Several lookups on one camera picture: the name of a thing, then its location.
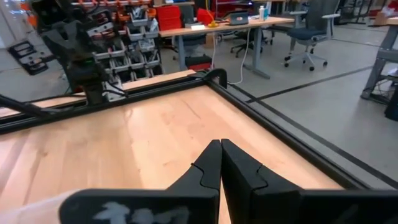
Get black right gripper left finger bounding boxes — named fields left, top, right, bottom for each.
left=167, top=139, right=223, bottom=190

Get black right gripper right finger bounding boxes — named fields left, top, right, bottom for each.
left=220, top=138, right=301, bottom=224

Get black parts rack with bins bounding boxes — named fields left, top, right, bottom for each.
left=86, top=0, right=164, bottom=83

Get red stacked bins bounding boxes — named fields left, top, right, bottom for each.
left=155, top=5, right=183, bottom=31

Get black red floor box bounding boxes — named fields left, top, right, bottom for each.
left=185, top=54, right=213, bottom=72

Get wooden desk grey legs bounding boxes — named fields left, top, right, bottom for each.
left=158, top=16, right=295, bottom=80
left=360, top=15, right=398, bottom=105

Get black office chair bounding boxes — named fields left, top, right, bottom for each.
left=229, top=29, right=268, bottom=58

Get red plastic bin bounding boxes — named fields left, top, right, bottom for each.
left=196, top=8, right=215, bottom=26

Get grey laptop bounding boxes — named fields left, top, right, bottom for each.
left=228, top=11, right=250, bottom=26

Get grey office chair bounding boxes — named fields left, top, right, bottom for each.
left=282, top=0, right=341, bottom=72

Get black aluminium table frame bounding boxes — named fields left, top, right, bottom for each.
left=0, top=68, right=398, bottom=190

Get black corner cable hook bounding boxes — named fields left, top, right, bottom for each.
left=190, top=68, right=228, bottom=90

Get white cable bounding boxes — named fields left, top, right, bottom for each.
left=228, top=27, right=252, bottom=85

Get yellow hanging cable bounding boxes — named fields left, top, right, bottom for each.
left=203, top=0, right=215, bottom=22

